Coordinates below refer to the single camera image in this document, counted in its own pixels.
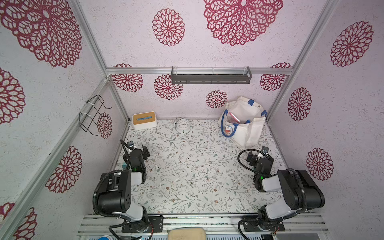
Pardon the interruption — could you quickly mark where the white canvas cartoon tote bag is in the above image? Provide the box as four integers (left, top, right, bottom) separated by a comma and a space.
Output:
218, 97, 268, 150

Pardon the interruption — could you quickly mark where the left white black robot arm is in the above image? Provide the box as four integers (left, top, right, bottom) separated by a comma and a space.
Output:
92, 139, 150, 232

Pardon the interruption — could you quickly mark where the pink plastic pencil case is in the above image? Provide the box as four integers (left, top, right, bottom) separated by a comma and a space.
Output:
227, 112, 241, 124

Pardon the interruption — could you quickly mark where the white wooden-top tissue box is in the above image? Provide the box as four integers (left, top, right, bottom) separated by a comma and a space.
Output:
132, 112, 158, 131

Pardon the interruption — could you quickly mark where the white round alarm clock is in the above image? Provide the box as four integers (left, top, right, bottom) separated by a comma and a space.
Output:
174, 118, 192, 134

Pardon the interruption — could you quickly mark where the beige cushioned pad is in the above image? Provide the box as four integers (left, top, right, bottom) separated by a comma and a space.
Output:
168, 227, 207, 240

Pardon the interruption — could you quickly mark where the floral table mat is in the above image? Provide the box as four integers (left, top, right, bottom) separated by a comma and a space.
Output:
125, 120, 282, 214

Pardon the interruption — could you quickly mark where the black wire wall rack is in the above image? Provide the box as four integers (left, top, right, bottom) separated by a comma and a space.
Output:
78, 95, 113, 139

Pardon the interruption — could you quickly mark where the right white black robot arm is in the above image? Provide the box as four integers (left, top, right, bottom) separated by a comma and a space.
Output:
237, 147, 325, 225

